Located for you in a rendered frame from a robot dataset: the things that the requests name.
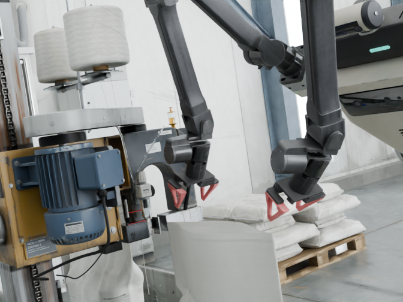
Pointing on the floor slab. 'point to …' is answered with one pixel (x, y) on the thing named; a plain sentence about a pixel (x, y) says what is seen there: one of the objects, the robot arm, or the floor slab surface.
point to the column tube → (19, 109)
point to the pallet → (320, 257)
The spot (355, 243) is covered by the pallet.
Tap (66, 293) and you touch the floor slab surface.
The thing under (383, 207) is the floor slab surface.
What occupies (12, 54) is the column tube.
